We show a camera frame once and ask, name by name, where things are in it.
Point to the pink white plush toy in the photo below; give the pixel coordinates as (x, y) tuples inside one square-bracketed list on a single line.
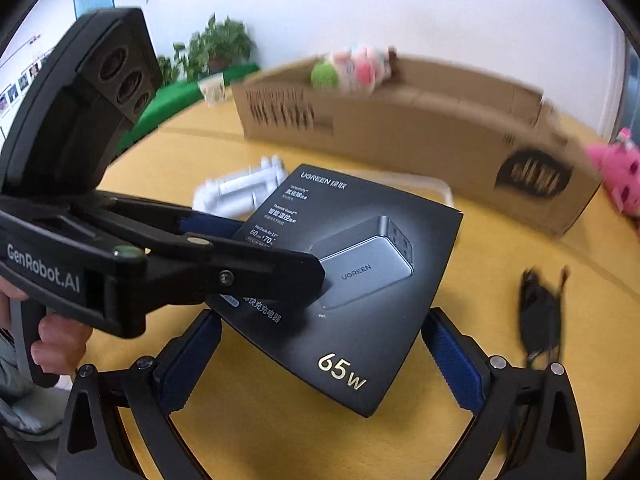
[(362, 72)]

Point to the yellow desktop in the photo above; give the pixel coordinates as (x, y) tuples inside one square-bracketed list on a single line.
[(480, 270)]

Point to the large potted green plant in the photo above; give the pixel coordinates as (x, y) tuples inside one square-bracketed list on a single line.
[(222, 42)]

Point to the small black object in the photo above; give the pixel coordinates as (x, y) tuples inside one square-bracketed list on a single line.
[(540, 315)]

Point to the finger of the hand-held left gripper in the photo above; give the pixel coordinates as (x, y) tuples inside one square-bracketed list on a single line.
[(270, 277), (210, 224)]

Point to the black charger box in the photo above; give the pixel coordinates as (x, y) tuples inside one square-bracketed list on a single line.
[(380, 340)]

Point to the row of wall photos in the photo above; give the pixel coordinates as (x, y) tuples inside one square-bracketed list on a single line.
[(22, 82)]

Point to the green cloth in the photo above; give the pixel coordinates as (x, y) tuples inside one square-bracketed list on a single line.
[(170, 100)]

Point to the printed paper cup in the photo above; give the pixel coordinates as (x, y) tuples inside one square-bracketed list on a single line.
[(215, 89)]

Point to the white plastic rack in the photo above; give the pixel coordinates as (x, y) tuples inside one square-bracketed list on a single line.
[(235, 185)]

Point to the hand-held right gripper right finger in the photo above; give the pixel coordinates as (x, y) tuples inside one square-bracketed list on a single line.
[(452, 360)]

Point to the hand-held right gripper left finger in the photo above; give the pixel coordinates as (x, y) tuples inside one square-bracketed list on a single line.
[(192, 360)]

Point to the person's grey clothing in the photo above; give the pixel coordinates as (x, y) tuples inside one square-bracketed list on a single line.
[(25, 410)]

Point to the small potted green plant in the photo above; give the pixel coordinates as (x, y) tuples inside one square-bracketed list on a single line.
[(170, 67)]

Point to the brown cardboard box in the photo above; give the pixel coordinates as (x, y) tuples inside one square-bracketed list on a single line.
[(400, 125)]

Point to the person's left hand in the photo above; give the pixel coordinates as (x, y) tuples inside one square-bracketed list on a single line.
[(62, 345)]

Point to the green plush toy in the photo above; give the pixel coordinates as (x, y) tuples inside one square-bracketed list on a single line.
[(326, 76)]

